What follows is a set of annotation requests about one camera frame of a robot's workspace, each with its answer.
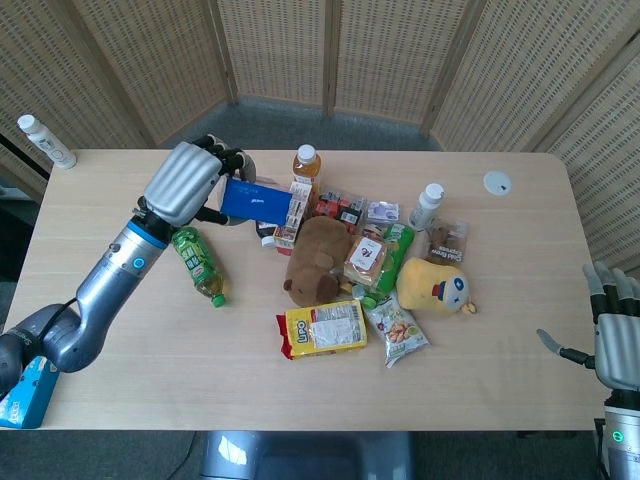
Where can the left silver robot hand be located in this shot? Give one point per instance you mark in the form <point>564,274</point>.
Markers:
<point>180,182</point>

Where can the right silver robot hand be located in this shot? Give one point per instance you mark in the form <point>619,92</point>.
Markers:
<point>617,340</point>

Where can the blue Oreo cookie box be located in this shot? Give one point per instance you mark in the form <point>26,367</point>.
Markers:
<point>257,202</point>

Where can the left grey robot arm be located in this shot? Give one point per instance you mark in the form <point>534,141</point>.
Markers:
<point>100,290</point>

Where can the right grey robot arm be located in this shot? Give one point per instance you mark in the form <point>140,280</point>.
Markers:
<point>622,440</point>

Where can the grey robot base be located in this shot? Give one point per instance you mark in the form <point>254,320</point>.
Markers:
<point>305,455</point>

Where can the green tea bottle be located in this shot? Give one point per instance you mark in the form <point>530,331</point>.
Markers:
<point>200,262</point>

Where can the dark grape juice carton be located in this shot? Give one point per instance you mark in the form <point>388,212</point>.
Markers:
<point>266,235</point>

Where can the red and white carton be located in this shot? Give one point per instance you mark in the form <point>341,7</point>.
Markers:
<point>296,215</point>

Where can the orange drink bottle white cap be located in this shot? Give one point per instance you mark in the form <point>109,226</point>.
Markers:
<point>306,167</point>

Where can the white bottle with grey print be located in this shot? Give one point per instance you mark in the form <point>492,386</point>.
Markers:
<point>47,144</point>

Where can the brown capybara plush toy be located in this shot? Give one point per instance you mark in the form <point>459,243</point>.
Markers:
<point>315,262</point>

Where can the red and black snack pack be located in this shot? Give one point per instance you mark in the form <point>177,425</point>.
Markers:
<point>340,205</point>

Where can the woven folding screen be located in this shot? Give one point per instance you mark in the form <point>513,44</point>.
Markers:
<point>280,50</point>

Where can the yellow plush toy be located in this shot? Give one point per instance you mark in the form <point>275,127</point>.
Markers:
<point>432,287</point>

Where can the cold brew espresso pouch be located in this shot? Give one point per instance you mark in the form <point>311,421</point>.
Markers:
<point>448,243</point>

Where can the wrapped sandwich bread pack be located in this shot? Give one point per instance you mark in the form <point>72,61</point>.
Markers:
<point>367,260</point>

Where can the small purple packet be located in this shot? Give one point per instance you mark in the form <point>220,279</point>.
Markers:
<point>382,211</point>

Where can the yellow Lipo cracker pack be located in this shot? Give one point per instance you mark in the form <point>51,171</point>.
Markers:
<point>325,330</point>

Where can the nut snack bag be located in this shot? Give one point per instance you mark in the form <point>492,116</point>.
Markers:
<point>397,330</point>

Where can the green snack tube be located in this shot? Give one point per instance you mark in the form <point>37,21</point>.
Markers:
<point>400,247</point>

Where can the white bottle with teal label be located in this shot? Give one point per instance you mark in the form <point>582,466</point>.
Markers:
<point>426,207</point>

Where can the light blue box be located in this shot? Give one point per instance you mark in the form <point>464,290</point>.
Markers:
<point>27,400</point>

